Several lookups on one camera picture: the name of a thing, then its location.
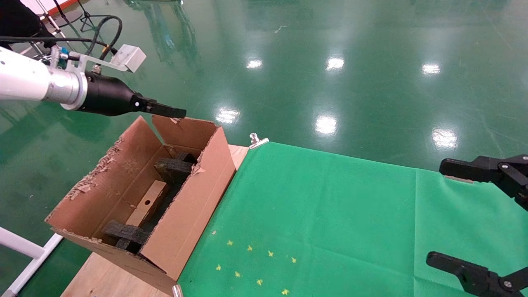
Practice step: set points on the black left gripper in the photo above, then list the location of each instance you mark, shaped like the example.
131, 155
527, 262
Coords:
105, 97

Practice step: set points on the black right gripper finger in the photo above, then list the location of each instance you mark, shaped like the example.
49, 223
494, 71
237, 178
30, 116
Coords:
503, 171
478, 280

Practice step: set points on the small cardboard box with hole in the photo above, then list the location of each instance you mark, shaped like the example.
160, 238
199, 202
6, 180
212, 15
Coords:
148, 202

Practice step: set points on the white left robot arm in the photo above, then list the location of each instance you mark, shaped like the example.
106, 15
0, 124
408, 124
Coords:
24, 78

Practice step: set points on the large open cardboard carton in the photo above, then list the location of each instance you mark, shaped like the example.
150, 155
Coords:
194, 214

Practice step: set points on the tan tape strip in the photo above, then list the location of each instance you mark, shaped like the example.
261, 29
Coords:
460, 179

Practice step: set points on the black foam block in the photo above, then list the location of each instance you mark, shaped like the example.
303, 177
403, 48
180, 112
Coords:
175, 169
126, 233

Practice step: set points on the black tripod stand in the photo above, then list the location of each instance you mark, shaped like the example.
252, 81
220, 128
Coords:
88, 17

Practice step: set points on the black gooseneck floor stand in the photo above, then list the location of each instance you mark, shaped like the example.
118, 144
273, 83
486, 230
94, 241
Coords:
70, 17
51, 20

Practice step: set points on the green table cloth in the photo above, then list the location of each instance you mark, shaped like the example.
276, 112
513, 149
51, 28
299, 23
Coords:
330, 206

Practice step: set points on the seated person in black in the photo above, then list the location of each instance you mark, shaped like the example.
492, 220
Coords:
16, 20

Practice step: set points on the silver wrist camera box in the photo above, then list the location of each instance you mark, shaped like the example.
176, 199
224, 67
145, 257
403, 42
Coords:
128, 57

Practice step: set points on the white metal stand frame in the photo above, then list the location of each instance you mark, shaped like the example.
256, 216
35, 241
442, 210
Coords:
20, 243

